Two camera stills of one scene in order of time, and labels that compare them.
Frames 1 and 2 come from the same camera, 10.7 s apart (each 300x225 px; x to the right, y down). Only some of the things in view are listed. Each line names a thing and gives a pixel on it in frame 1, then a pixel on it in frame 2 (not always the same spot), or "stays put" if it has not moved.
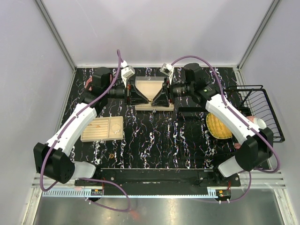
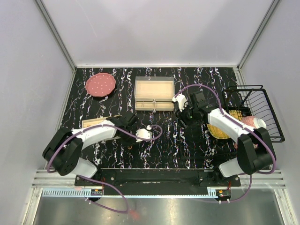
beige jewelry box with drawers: x=149 y=86 stays put
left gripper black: x=133 y=96 to x=123 y=142
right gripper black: x=162 y=99 to x=187 y=123
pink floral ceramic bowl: x=258 y=122 stays put
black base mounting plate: x=159 y=182 stays put
